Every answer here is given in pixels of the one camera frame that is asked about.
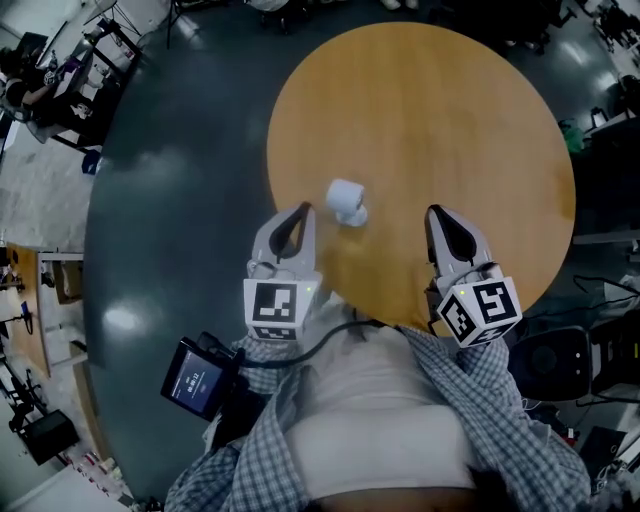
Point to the green bag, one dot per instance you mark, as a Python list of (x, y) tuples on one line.
[(572, 136)]

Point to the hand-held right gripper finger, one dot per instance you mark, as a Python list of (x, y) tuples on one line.
[(481, 250), (433, 245)]

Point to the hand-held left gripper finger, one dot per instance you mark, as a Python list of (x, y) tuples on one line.
[(307, 255), (260, 247)]

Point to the black box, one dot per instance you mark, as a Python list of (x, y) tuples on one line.
[(52, 437)]

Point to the person's checked shirt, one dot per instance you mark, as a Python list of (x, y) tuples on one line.
[(495, 415)]

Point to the person's white top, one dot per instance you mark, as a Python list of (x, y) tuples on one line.
[(380, 425)]

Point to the small blue bin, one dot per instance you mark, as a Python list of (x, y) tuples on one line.
[(91, 164)]

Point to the black waist pouch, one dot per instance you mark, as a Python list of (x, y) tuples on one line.
[(245, 415)]

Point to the cardboard box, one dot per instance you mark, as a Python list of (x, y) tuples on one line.
[(67, 280)]

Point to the black metal-frame table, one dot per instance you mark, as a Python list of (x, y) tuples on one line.
[(85, 100)]

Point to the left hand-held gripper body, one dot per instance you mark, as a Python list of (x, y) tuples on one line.
[(272, 302)]

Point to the long wooden desk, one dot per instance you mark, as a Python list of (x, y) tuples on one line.
[(25, 320)]

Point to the black device with screen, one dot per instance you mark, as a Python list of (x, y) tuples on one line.
[(197, 385)]

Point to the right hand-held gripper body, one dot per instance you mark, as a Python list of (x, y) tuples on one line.
[(492, 302)]

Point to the black stand equipment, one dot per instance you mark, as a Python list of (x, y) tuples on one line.
[(22, 400)]

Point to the black office chair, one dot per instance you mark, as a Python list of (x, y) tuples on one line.
[(550, 362)]

